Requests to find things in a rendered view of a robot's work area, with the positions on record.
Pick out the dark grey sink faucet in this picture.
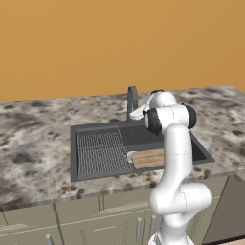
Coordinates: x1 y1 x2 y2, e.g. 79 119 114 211
126 85 140 124

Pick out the dark grey sink basin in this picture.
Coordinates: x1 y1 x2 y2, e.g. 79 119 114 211
70 120 215 183

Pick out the wooden cutting board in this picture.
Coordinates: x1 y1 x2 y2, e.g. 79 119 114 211
130 147 166 170

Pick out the grey ribbed drying rack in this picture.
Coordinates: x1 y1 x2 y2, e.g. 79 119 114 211
75 127 134 177

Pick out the dark grey dishwasher front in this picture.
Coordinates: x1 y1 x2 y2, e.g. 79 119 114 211
201 174 245 245

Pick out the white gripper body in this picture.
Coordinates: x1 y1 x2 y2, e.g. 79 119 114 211
128 105 148 122

